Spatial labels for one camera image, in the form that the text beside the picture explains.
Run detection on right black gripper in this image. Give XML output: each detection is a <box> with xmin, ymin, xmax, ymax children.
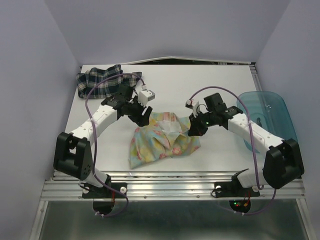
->
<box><xmin>187</xmin><ymin>109</ymin><xmax>216</xmax><ymax>136</ymax></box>

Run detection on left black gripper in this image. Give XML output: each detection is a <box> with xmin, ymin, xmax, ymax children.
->
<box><xmin>125</xmin><ymin>95</ymin><xmax>153</xmax><ymax>128</ymax></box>

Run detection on pastel tie-dye skirt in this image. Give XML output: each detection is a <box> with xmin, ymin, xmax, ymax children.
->
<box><xmin>128</xmin><ymin>112</ymin><xmax>201</xmax><ymax>169</ymax></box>

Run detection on navy plaid skirt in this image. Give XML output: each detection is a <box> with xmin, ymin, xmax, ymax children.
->
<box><xmin>76</xmin><ymin>64</ymin><xmax>143</xmax><ymax>99</ymax></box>

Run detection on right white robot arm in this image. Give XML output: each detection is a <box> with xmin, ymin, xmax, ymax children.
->
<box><xmin>185</xmin><ymin>93</ymin><xmax>305</xmax><ymax>195</ymax></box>

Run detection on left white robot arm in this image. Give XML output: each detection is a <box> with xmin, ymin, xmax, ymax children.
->
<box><xmin>53</xmin><ymin>85</ymin><xmax>155</xmax><ymax>197</ymax></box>

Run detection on teal plastic bin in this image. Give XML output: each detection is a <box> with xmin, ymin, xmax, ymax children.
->
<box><xmin>229</xmin><ymin>91</ymin><xmax>298</xmax><ymax>154</ymax></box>

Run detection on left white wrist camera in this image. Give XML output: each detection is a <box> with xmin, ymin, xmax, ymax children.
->
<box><xmin>137</xmin><ymin>90</ymin><xmax>156</xmax><ymax>106</ymax></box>

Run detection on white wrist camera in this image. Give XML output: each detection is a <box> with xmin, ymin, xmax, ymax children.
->
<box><xmin>185</xmin><ymin>99</ymin><xmax>200</xmax><ymax>115</ymax></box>
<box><xmin>137</xmin><ymin>90</ymin><xmax>156</xmax><ymax>106</ymax></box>

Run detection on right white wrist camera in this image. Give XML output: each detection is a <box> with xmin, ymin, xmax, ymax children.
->
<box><xmin>185</xmin><ymin>99</ymin><xmax>200</xmax><ymax>115</ymax></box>

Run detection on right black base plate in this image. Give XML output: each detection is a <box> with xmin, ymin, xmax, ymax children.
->
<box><xmin>211</xmin><ymin>181</ymin><xmax>260</xmax><ymax>198</ymax></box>

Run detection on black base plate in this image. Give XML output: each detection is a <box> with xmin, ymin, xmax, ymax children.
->
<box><xmin>79</xmin><ymin>182</ymin><xmax>128</xmax><ymax>199</ymax></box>
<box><xmin>211</xmin><ymin>181</ymin><xmax>260</xmax><ymax>198</ymax></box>

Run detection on aluminium frame rails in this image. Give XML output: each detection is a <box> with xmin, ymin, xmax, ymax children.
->
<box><xmin>29</xmin><ymin>59</ymin><xmax>316</xmax><ymax>240</ymax></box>

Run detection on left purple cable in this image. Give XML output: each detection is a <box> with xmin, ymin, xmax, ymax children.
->
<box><xmin>84</xmin><ymin>72</ymin><xmax>148</xmax><ymax>218</ymax></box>

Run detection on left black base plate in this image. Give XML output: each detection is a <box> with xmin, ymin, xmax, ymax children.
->
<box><xmin>79</xmin><ymin>182</ymin><xmax>128</xmax><ymax>199</ymax></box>

